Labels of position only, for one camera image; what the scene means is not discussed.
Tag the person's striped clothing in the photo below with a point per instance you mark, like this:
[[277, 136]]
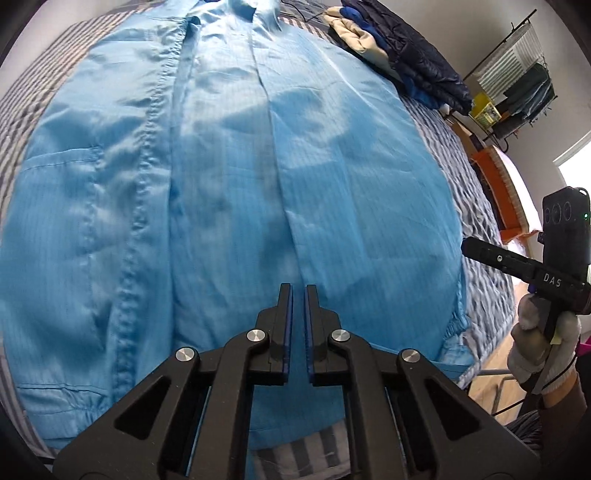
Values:
[[526, 434]]

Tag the blue patterned bed sheet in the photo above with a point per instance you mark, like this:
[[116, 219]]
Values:
[[300, 25]]

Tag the cream garment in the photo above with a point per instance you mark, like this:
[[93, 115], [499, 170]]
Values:
[[360, 39]]

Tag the orange box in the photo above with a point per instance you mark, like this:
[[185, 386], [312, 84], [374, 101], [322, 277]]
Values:
[[491, 184]]

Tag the light blue work jacket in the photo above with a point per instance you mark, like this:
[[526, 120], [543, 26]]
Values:
[[231, 161]]

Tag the person's right forearm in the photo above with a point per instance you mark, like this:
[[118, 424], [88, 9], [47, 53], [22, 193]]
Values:
[[563, 424]]

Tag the dark green hanging jacket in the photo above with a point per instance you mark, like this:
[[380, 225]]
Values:
[[526, 81]]

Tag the person's right hand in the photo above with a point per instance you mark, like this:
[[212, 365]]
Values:
[[526, 341]]

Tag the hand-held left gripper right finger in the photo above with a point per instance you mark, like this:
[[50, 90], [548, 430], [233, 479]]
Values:
[[308, 332]]

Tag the blue denim hanging garment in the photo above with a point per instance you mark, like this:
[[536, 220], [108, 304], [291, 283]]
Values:
[[540, 99]]

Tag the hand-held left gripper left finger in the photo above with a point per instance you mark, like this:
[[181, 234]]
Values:
[[289, 332]]

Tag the green white striped towel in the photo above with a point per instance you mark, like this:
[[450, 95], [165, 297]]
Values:
[[508, 60]]

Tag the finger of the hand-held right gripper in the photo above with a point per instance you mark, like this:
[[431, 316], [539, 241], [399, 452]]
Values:
[[494, 256]]

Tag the black metal clothes rack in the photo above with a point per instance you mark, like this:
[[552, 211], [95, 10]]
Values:
[[503, 143]]

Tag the white lace cover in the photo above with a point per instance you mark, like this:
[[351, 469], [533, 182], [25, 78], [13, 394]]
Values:
[[517, 184]]

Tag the yellow plastic crate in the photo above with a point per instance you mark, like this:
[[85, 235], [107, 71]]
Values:
[[485, 110]]

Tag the royal blue garment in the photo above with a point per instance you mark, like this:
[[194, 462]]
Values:
[[358, 16]]

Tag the dark navy puffer jacket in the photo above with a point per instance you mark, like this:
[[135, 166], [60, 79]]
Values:
[[415, 55]]

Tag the brown cardboard box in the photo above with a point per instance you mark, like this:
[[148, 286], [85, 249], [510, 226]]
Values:
[[466, 136]]

